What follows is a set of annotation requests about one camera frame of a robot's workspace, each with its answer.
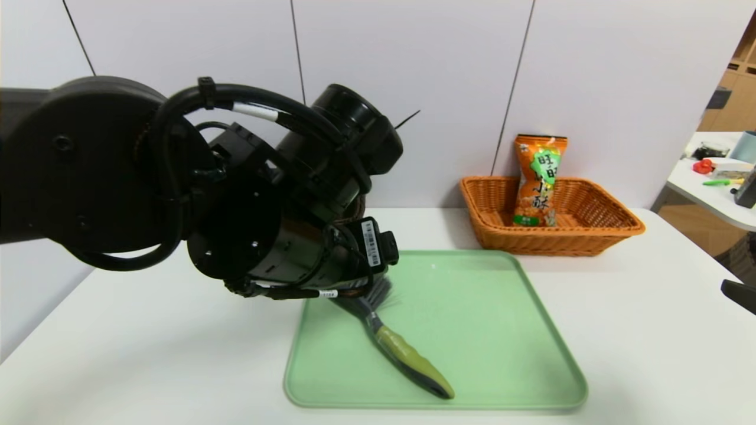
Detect grey brush with green handle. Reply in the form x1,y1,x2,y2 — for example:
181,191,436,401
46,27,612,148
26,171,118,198
334,277,455,400

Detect orange snack bag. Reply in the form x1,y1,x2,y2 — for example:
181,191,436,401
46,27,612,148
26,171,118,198
513,134,569,228

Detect orange wicker basket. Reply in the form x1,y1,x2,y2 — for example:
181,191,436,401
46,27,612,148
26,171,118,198
460,175,647,257

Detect light green plastic tray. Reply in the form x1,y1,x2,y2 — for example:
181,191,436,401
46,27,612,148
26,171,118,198
284,249,589,411

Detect white side table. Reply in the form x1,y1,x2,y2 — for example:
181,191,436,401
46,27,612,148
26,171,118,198
667,131,756,232

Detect small black item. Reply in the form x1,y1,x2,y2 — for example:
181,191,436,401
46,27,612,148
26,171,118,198
694,142,731,160

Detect dark woven chair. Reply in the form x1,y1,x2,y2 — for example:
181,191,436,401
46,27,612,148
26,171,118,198
715,232,756,284

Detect dark upright object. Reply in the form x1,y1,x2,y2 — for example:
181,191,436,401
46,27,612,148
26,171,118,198
734,168,756,209

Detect grey cylinder container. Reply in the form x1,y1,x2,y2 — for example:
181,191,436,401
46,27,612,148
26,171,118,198
729,131,756,165

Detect wooden cabinet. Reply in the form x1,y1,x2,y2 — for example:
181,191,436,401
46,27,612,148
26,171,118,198
697,18,756,132

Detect thin labelled left arm cable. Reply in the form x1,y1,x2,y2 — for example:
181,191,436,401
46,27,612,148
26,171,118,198
224,277,374,302

